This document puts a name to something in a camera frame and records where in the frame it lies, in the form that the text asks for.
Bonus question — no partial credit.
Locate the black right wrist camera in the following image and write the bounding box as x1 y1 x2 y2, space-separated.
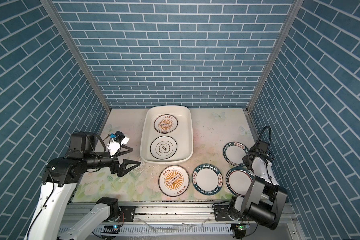
255 141 269 154

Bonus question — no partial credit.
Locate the orange sunburst plate back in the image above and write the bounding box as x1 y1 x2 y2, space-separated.
154 115 178 134

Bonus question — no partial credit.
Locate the aluminium corner frame left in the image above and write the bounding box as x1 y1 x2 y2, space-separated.
38 0 112 113

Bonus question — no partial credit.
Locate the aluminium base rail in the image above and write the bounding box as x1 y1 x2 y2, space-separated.
59 201 306 240

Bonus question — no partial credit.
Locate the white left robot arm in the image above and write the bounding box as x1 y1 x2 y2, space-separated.
25 131 141 240

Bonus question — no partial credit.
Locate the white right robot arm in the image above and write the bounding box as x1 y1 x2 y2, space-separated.
213 149 288 230

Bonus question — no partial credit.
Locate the orange sunburst plate front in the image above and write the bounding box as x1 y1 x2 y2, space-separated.
158 165 190 197

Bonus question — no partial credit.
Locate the white plastic bin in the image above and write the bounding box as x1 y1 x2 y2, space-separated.
140 106 194 165

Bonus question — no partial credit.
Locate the green rim plate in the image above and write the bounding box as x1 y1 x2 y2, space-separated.
192 164 224 196
226 167 255 197
223 142 249 167

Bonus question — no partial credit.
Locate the aluminium corner frame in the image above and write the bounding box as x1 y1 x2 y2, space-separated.
38 0 112 113
246 0 305 112

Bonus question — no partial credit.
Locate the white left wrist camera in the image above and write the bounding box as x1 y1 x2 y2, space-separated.
107 131 130 157

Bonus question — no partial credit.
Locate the aluminium corner frame right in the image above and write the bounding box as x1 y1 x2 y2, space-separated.
246 0 305 112

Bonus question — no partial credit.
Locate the orange sunburst plate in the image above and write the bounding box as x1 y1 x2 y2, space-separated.
158 165 190 197
154 115 178 134

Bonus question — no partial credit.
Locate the white plate green flower outline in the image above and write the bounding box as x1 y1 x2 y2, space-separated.
150 136 178 160

